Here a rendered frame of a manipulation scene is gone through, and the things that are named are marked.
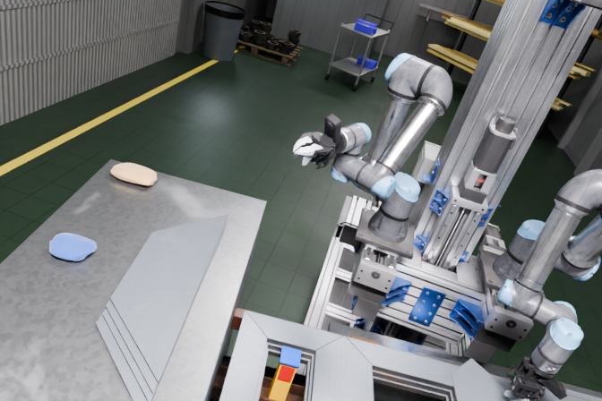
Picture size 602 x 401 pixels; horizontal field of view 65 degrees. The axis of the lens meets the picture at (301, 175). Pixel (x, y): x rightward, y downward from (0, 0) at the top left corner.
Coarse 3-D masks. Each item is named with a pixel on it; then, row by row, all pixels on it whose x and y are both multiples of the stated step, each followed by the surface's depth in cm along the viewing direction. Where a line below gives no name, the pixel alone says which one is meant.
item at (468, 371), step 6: (462, 366) 155; (468, 366) 155; (474, 366) 156; (456, 372) 152; (462, 372) 152; (468, 372) 153; (474, 372) 153; (480, 372) 154; (486, 372) 155; (474, 378) 151; (480, 378) 152; (486, 378) 153; (492, 378) 153; (492, 384) 151; (498, 384) 152
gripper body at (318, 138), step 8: (312, 136) 135; (320, 136) 136; (328, 136) 137; (344, 136) 141; (320, 144) 133; (328, 144) 134; (344, 144) 141; (336, 152) 143; (312, 160) 137; (320, 160) 137; (328, 160) 139
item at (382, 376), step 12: (276, 348) 145; (300, 348) 145; (264, 360) 139; (300, 360) 146; (312, 360) 144; (312, 372) 140; (384, 372) 147; (396, 372) 146; (312, 384) 136; (384, 384) 147; (396, 384) 146; (408, 384) 147; (420, 384) 146; (432, 384) 147; (432, 396) 147; (444, 396) 147
